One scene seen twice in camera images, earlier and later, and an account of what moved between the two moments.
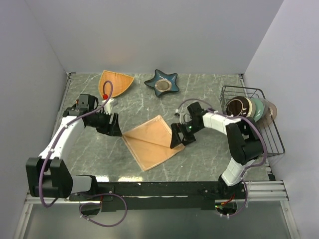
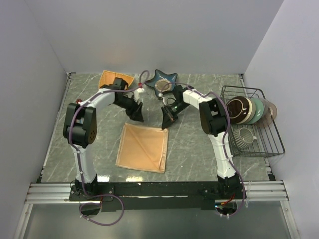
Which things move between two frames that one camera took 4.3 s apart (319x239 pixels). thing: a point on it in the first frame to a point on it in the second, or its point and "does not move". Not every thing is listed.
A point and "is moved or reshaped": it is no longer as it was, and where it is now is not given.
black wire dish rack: (243, 102) does not move
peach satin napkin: (149, 143) is moved or reshaped
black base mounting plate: (156, 195) does not move
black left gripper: (112, 129) to (135, 112)
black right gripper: (176, 140) to (167, 121)
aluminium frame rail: (267, 191) does not move
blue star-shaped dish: (163, 83) does not move
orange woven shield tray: (120, 83) does not move
